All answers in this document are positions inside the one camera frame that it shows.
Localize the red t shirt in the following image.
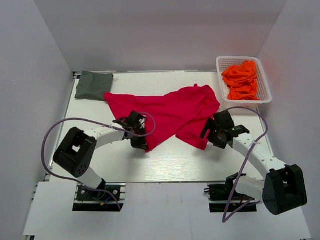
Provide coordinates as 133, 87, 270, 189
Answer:
104, 85, 220, 152

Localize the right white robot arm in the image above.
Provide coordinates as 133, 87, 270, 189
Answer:
200, 110, 308, 216

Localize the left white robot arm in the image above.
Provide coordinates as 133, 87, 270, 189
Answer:
53, 111, 148, 200

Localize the white plastic basket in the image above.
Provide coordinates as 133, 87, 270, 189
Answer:
216, 56, 272, 108

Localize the orange t shirt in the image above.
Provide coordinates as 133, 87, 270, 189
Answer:
221, 60, 260, 101

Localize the folded grey t shirt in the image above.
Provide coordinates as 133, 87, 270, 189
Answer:
75, 71, 114, 102

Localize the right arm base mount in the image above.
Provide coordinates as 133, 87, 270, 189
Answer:
203, 183, 250, 213

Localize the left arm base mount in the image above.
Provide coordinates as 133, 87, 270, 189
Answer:
72, 183, 126, 212

